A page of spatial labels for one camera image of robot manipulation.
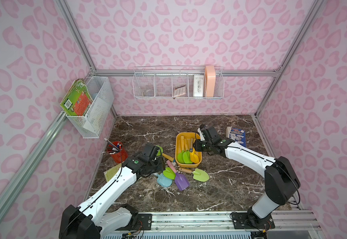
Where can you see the white mesh wall basket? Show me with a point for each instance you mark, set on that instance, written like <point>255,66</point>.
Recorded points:
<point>97,86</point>

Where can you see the small pink calculator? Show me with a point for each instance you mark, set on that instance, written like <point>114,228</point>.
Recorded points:
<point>180,91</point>

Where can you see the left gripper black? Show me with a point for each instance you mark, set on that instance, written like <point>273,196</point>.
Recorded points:
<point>156,161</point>

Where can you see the blue shovel wooden handle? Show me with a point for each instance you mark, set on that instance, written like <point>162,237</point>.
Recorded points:
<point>191,145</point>

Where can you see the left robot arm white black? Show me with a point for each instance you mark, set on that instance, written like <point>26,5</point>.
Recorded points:
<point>89,220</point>

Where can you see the purple shovel pink handle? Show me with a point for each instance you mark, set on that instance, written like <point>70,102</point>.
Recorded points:
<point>180,180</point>

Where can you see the round clear object on shelf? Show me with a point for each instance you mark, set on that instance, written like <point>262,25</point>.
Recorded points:
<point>148,91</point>

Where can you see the white box on shelf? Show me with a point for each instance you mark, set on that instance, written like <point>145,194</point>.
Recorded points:
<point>198,86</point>

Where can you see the white wire wall shelf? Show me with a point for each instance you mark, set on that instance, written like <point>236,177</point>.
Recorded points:
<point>176,82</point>

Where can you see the yellow plastic shovel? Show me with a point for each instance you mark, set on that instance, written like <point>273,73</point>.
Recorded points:
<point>193,157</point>

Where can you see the yellow green booklet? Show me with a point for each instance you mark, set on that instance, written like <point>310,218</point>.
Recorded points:
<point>110,173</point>

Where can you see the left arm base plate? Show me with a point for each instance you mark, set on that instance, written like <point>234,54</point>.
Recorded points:
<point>143,220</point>

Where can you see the white papers in basket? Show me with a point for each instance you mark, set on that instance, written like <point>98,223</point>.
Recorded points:
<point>96,116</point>

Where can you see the light green shovel wooden handle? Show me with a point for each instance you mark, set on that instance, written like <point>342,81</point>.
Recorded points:
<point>181,153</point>

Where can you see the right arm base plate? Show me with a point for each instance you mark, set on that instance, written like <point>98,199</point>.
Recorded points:
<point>245,220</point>

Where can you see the yellow plastic storage box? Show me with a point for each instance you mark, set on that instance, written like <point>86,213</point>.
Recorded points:
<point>187,136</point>

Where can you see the blue white book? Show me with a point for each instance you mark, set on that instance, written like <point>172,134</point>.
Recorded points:
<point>238,135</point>

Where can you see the light blue plastic shovel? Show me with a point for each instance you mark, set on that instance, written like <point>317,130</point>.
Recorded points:
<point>162,180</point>

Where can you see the green red book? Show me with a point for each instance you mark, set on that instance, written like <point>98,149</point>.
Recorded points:
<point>77,101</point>

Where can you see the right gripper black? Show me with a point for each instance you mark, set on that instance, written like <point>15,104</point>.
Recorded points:
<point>205,143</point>

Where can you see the pink box on shelf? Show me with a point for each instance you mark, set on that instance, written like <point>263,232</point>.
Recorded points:
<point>210,77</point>

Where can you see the red pen holder cup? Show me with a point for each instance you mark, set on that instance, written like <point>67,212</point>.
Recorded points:
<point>116,151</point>

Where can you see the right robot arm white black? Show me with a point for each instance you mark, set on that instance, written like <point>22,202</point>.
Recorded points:
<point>281,181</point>

